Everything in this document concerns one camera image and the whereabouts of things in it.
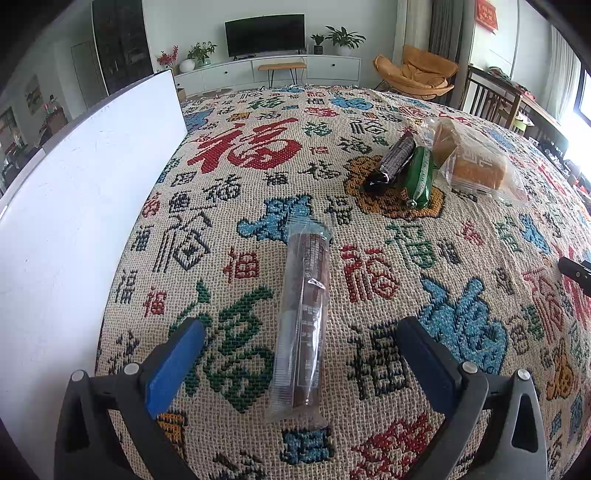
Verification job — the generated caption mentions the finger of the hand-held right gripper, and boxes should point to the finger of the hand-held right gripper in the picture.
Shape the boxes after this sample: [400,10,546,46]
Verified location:
[558,256,591,283]

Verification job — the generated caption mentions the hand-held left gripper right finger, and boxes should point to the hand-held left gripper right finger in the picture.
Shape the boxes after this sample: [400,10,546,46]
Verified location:
[396,316,550,480]

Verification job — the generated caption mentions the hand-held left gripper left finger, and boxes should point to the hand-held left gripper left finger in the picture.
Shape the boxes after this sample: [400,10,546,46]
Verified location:
[54,318,207,480]

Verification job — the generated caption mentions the long brown snack packet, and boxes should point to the long brown snack packet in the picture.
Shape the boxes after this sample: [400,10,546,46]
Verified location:
[264,219,334,423]

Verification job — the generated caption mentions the bread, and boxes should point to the bread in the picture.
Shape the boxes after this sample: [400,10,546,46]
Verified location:
[418,116,531,207]

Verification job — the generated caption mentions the green snack packet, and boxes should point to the green snack packet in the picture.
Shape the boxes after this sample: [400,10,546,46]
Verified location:
[401,146,435,208]

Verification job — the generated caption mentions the black snack packet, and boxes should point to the black snack packet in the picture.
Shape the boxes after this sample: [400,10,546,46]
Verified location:
[363,132,416,195]

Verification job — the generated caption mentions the printed blanket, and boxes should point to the printed blanket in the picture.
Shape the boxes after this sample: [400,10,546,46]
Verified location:
[95,85,591,480]

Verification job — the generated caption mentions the wooden dining table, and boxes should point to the wooden dining table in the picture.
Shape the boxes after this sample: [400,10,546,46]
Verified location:
[517,88,571,153]

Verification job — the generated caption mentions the window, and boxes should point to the window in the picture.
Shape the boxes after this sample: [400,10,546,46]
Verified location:
[573,69,591,136]

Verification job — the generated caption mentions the white board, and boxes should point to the white board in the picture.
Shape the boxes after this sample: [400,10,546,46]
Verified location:
[0,69,188,480]

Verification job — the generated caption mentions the dark wooden dining chair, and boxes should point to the dark wooden dining chair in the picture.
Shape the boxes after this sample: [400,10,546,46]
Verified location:
[459,65,522,130]

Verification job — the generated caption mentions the orange lounge chair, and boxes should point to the orange lounge chair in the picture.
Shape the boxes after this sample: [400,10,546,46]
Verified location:
[373,45,459,100]

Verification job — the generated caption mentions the grey curtain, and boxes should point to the grey curtain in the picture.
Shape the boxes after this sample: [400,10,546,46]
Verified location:
[429,0,476,88]

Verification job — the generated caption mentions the red flowers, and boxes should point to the red flowers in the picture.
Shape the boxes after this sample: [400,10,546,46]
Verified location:
[157,45,180,71]

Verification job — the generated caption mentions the white television cabinet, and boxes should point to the white television cabinet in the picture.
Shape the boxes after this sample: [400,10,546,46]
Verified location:
[175,54,362,93]

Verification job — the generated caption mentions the leafy plant in glass vase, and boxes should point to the leafy plant in glass vase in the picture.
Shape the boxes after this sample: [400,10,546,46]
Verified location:
[187,41,217,68]

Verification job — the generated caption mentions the wooden bench with metal legs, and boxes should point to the wooden bench with metal legs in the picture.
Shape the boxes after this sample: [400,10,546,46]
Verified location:
[257,62,308,88]

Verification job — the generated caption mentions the dark tall cabinet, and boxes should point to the dark tall cabinet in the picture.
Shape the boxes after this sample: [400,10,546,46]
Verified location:
[91,0,154,96]

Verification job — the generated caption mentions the large potted plant white pot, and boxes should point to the large potted plant white pot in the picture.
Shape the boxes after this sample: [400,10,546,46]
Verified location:
[325,26,366,57]

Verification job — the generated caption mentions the black television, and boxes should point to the black television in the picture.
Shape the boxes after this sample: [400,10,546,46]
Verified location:
[225,14,306,58]

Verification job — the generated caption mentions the red wall hanging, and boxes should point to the red wall hanging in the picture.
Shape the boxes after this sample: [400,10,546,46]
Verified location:
[475,0,500,34]

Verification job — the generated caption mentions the wall picture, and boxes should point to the wall picture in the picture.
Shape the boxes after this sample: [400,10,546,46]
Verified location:
[24,75,43,115]

